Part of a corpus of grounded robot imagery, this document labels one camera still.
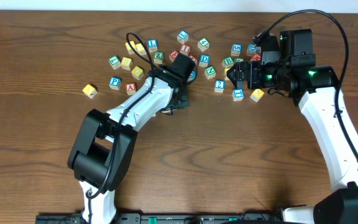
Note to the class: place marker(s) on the red M block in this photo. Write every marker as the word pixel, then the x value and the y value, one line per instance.
pixel 256 57

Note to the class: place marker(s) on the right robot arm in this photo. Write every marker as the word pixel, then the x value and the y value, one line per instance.
pixel 288 64

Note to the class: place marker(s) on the red I block upper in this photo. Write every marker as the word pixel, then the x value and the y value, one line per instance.
pixel 185 49

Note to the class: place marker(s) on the blue block top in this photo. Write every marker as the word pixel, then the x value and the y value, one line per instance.
pixel 182 37

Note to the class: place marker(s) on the blue D block centre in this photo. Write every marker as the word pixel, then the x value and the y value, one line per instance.
pixel 204 60

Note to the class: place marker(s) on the yellow S block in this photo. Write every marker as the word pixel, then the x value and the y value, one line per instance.
pixel 141 49

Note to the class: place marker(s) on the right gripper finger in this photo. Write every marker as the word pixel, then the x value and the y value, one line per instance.
pixel 237 80
pixel 237 69

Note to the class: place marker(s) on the yellow block top left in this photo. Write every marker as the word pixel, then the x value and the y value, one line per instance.
pixel 131 47

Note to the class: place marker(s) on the yellow block far right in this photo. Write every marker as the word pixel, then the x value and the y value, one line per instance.
pixel 257 94

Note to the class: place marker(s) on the yellow G block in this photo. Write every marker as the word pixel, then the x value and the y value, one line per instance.
pixel 225 74

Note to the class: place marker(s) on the green Z block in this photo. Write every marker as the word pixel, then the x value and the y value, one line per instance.
pixel 158 57

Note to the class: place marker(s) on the yellow block centre left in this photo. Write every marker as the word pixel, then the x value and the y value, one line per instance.
pixel 137 72

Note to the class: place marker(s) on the red i block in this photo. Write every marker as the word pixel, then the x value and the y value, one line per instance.
pixel 193 58
pixel 185 49

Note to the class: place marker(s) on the red I block lower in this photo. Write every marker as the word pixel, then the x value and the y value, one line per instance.
pixel 193 58

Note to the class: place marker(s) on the blue 5 block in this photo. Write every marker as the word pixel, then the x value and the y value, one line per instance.
pixel 236 50

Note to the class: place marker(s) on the red E block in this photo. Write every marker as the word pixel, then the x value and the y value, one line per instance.
pixel 173 55

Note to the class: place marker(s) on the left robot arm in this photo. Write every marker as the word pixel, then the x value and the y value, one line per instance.
pixel 103 149

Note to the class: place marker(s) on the green 4 block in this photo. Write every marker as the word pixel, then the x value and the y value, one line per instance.
pixel 203 44

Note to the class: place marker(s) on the blue P block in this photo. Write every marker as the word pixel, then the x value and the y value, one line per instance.
pixel 115 83

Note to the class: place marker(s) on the blue L block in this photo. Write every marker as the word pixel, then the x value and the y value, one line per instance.
pixel 152 45

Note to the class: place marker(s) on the green N block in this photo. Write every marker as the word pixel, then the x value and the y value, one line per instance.
pixel 210 72

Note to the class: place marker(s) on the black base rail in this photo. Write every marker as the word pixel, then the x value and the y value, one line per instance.
pixel 136 218

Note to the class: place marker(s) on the blue T block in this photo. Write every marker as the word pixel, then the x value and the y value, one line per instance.
pixel 237 95

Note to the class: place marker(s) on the blue 2 block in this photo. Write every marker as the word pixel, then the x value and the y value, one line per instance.
pixel 219 86

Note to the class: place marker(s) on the yellow block far left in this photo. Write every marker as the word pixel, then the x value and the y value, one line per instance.
pixel 90 91

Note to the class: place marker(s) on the green B block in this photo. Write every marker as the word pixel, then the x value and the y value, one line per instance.
pixel 227 62

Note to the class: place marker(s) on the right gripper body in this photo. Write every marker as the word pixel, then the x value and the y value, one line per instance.
pixel 244 75

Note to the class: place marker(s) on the blue H block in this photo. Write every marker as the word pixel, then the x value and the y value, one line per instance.
pixel 192 76

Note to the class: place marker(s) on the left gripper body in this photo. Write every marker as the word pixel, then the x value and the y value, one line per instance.
pixel 183 101

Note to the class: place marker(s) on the blue D block right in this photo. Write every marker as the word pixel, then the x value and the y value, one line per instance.
pixel 252 50

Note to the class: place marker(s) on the red A block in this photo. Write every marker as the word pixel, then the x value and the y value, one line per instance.
pixel 131 88

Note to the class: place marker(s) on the blue d block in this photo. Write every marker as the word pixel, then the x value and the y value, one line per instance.
pixel 204 60
pixel 252 50

